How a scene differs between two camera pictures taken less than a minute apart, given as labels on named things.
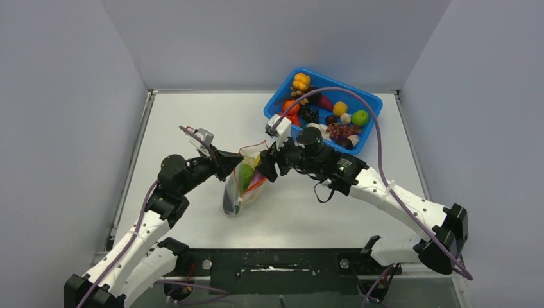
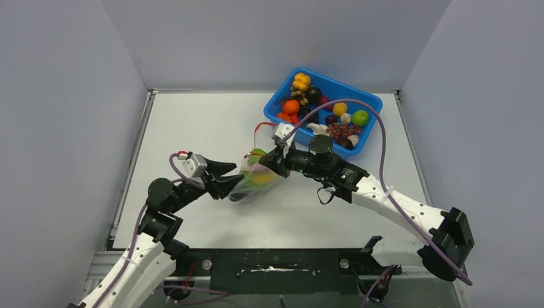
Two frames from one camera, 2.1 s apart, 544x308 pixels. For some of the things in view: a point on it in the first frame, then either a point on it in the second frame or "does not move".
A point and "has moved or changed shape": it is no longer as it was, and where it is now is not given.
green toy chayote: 360,117 does not move
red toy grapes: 337,131 does not move
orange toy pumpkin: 301,81 does not move
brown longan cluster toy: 294,94 does not move
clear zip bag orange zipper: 244,181 has moved or changed shape
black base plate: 277,271 does not move
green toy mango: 246,173 -> 253,159
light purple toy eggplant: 256,177 has moved or changed shape
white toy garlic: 345,118 does not move
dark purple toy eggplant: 227,205 -> 237,196
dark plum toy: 313,99 does not move
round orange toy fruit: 294,111 does not move
